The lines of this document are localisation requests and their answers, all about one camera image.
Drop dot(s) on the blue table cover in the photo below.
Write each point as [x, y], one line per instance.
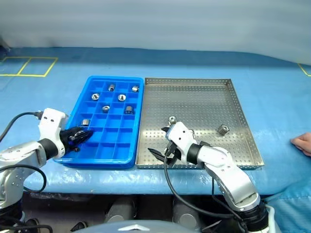
[279, 102]

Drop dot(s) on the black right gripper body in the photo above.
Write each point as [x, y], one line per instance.
[174, 156]

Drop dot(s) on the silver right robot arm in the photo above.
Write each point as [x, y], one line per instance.
[226, 174]

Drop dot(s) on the grey rounded cylinder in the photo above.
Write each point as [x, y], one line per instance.
[184, 213]
[119, 211]

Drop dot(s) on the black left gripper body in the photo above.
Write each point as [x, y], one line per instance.
[65, 139]

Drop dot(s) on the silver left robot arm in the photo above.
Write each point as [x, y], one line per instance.
[22, 155]

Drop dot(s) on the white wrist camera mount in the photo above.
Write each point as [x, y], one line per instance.
[181, 136]
[51, 123]

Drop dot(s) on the metal roller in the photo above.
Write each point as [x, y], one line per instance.
[122, 97]
[172, 119]
[106, 108]
[111, 87]
[129, 109]
[135, 88]
[95, 96]
[85, 122]
[223, 129]

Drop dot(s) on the grey robot torso shell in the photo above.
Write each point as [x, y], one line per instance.
[136, 227]

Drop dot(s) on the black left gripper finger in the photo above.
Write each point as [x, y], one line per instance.
[83, 138]
[86, 131]

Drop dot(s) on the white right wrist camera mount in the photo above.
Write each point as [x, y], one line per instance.
[181, 136]

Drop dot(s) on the perforated steel tray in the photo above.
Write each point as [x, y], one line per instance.
[194, 102]

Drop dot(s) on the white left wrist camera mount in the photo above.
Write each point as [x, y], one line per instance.
[51, 123]

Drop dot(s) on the bare person hand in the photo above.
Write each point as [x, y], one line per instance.
[303, 143]

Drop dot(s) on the blue compartment plastic tray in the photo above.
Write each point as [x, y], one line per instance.
[114, 136]

